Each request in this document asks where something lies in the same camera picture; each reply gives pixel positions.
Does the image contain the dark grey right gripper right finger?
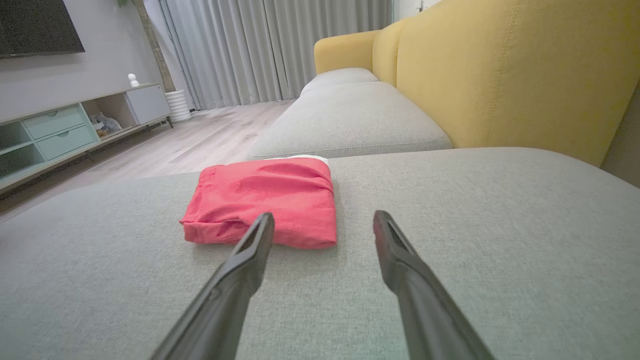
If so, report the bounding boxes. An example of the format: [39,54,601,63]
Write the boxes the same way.
[373,210,496,360]

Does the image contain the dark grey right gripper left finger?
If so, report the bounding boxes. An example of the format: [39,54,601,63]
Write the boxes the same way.
[150,212,275,360]

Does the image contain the red shorts with white trim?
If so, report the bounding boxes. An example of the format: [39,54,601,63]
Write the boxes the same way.
[180,154,338,250]

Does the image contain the grey and yellow fabric sofa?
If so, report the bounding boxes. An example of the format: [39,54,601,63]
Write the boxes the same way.
[0,0,640,360]

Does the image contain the white ribbed planter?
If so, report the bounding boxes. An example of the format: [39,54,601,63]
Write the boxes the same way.
[165,89,193,124]

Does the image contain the grey plush toy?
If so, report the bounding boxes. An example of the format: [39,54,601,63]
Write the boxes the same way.
[90,112,123,139]

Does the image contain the white and mint TV cabinet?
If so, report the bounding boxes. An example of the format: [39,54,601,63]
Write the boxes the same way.
[0,82,174,197]

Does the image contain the grey pleated curtain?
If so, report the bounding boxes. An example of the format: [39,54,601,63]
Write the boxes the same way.
[159,0,394,112]

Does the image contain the beige low partition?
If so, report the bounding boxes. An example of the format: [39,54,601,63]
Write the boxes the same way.
[600,80,640,190]

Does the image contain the brown tree trunk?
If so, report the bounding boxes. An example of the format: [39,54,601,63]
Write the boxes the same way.
[131,0,177,94]

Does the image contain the black flat television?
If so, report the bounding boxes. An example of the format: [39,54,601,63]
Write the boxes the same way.
[0,0,86,60]

